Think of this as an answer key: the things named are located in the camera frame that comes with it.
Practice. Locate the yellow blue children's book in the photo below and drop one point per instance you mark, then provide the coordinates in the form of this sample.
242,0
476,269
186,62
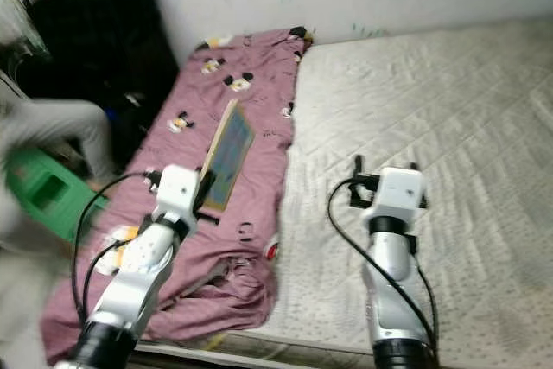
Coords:
229,153

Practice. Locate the purple cartoon mouse blanket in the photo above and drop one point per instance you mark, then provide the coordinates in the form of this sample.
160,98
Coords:
207,75

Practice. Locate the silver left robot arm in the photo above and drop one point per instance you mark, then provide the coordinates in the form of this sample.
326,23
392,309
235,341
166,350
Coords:
134,283

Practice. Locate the beige quilted mattress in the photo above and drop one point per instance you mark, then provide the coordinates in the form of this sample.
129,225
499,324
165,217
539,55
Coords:
423,127

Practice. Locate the green plastic stool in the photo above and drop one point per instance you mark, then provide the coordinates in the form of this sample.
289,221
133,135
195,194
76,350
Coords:
52,196

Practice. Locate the person in grey trousers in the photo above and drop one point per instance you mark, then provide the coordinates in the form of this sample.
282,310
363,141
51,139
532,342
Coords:
52,131

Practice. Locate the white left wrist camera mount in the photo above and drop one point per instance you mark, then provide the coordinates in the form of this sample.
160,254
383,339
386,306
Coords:
179,192

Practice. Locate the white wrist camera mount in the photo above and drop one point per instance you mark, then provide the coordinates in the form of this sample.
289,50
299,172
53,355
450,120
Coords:
179,192
402,192

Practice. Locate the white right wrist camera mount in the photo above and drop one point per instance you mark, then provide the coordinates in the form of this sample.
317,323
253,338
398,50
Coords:
402,192

